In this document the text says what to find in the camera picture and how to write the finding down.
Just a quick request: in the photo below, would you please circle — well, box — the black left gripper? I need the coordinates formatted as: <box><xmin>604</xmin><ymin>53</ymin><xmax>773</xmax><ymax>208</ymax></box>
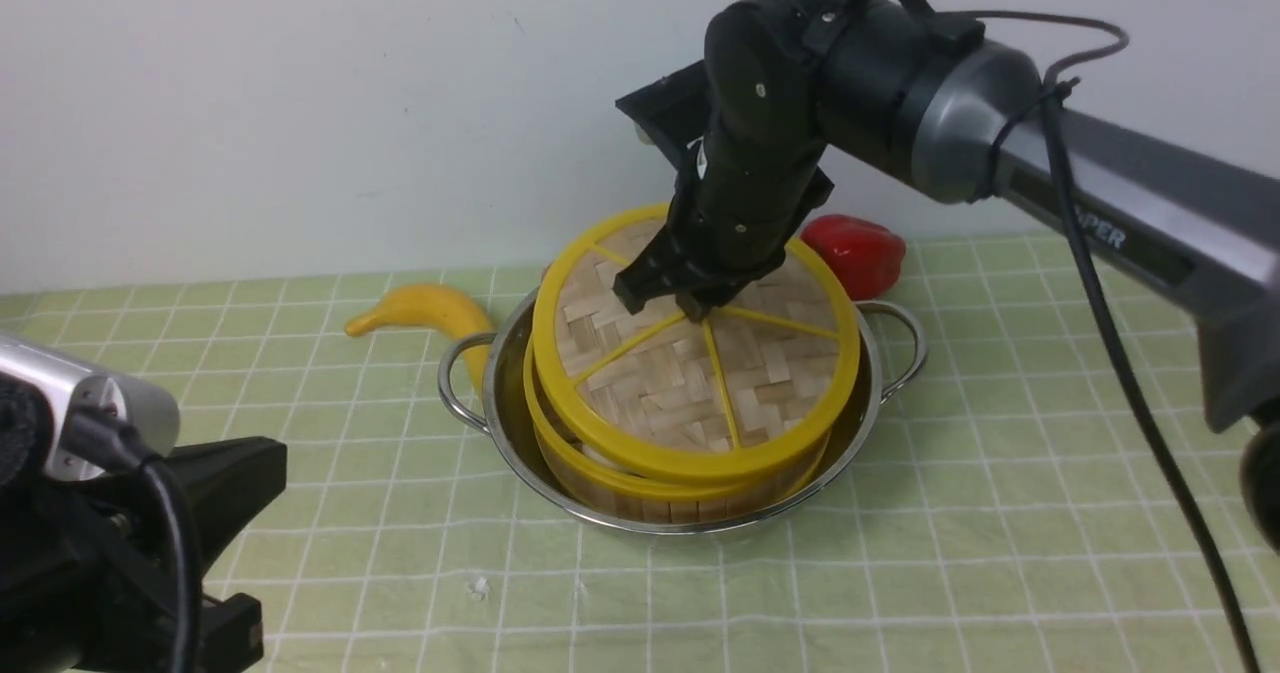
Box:
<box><xmin>3</xmin><ymin>436</ymin><xmax>288</xmax><ymax>672</ymax></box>

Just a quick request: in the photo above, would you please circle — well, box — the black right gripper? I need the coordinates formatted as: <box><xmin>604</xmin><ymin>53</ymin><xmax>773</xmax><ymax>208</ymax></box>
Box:
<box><xmin>613</xmin><ymin>0</ymin><xmax>865</xmax><ymax>321</ymax></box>

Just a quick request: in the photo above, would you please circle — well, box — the woven bamboo steamer lid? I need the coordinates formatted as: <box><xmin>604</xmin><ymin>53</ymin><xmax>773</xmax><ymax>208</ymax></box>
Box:
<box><xmin>526</xmin><ymin>203</ymin><xmax>863</xmax><ymax>486</ymax></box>

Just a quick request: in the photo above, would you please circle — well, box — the bamboo steamer basket yellow rim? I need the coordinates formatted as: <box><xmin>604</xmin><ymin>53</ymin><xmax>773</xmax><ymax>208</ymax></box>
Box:
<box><xmin>521</xmin><ymin>344</ymin><xmax>829</xmax><ymax>525</ymax></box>

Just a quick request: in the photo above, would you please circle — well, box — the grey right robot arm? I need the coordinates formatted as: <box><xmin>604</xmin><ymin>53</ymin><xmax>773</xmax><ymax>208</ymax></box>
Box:
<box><xmin>613</xmin><ymin>0</ymin><xmax>1279</xmax><ymax>548</ymax></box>

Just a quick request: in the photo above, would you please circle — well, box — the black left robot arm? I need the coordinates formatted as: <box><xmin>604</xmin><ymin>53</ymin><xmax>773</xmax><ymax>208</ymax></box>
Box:
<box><xmin>3</xmin><ymin>374</ymin><xmax>288</xmax><ymax>672</ymax></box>

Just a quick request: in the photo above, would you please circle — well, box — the stainless steel pot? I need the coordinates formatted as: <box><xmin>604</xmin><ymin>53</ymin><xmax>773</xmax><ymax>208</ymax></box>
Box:
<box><xmin>436</xmin><ymin>294</ymin><xmax>928</xmax><ymax>542</ymax></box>

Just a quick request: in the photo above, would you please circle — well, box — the red bell pepper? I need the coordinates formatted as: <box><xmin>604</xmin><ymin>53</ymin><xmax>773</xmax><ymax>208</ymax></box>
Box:
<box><xmin>800</xmin><ymin>214</ymin><xmax>908</xmax><ymax>301</ymax></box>

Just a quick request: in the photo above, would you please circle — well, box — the yellow banana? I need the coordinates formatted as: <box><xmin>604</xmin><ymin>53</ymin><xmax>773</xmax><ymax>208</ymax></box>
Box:
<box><xmin>343</xmin><ymin>284</ymin><xmax>495</xmax><ymax>342</ymax></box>

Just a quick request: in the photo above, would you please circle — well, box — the green checkered tablecloth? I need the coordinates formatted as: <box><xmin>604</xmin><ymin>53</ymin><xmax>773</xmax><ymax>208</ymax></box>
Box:
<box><xmin>3</xmin><ymin>235</ymin><xmax>1242</xmax><ymax>672</ymax></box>

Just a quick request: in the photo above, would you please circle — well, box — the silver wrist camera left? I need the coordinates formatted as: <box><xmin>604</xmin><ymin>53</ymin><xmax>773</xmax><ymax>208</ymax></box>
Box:
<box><xmin>1</xmin><ymin>331</ymin><xmax>180</xmax><ymax>482</ymax></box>

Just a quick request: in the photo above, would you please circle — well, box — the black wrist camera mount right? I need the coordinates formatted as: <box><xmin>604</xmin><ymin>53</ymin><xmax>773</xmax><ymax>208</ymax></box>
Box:
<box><xmin>614</xmin><ymin>61</ymin><xmax>712</xmax><ymax>170</ymax></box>

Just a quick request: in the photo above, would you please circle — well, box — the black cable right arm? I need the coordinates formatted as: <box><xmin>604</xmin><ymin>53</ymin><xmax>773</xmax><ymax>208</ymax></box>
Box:
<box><xmin>829</xmin><ymin>0</ymin><xmax>1263</xmax><ymax>673</ymax></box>

